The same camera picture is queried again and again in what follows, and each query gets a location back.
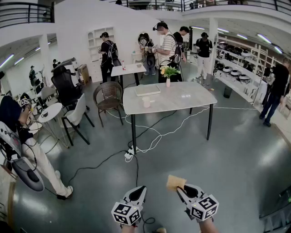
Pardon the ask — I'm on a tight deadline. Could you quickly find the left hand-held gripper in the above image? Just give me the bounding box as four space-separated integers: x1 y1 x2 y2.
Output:
111 185 147 226

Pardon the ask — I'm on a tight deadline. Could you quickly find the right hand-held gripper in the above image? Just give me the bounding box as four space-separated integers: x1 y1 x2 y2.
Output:
176 184 219 222

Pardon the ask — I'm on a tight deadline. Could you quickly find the yellow sponge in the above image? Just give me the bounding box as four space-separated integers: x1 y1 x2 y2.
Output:
166 174 187 192

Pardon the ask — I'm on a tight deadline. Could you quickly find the beige cup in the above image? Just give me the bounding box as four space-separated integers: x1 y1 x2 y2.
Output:
141 96 155 108

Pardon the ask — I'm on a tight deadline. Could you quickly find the person's right forearm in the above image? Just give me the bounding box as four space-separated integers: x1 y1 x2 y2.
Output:
199 218 219 233

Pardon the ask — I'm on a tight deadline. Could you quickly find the person's left forearm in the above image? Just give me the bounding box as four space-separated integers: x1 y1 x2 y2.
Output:
120 224 137 233

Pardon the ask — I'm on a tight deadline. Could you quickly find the white power strip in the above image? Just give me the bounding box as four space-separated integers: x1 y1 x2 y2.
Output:
124 147 135 162

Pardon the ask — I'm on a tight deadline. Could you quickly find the brown wicker chair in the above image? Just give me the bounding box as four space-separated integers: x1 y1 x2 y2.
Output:
93 81 125 128

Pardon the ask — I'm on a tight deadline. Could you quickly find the white chair with black legs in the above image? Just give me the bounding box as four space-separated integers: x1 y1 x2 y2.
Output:
60 93 95 146

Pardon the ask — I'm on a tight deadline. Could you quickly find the white tray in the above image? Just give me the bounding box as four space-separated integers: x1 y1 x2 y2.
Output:
134 84 161 97

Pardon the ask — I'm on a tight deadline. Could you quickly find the round white side table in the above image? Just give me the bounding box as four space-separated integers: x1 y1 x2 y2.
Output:
37 102 69 149

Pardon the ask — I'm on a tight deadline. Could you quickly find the white storage rack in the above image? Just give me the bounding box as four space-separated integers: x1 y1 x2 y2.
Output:
213 36 285 106

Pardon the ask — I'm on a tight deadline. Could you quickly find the yellow flower bunch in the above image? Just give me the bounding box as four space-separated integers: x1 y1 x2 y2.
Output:
160 65 181 80

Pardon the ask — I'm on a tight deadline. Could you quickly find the white table with black legs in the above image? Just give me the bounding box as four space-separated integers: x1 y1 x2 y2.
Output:
110 63 147 92

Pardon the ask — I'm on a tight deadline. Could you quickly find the row of cooking pans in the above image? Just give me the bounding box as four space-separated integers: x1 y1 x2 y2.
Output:
215 42 253 86

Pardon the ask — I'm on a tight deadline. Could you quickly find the black office chair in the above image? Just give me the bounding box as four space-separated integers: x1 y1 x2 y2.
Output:
50 68 90 114

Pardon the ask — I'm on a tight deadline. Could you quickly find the cardboard box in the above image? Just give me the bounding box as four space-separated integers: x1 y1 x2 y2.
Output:
77 64 89 86

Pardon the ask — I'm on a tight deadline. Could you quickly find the grey padded chair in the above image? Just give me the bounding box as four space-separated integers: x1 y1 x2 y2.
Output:
40 86 57 103

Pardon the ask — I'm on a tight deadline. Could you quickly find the white robot with grey lid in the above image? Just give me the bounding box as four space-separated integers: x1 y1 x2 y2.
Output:
51 57 80 79

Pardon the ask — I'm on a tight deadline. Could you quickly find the white shelf cabinet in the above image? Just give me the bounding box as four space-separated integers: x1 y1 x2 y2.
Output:
87 26 115 84

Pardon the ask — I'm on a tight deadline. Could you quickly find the row of ceiling tube lights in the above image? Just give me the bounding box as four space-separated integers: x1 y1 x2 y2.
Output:
190 26 283 54

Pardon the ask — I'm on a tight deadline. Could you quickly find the black balcony railing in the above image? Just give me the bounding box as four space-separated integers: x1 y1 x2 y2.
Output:
0 2 55 29
109 0 291 16

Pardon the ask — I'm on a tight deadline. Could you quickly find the black power cable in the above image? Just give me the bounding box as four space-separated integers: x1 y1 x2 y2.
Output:
44 149 139 198

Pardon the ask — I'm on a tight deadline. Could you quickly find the white power cable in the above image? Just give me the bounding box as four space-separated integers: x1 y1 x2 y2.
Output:
124 105 259 162

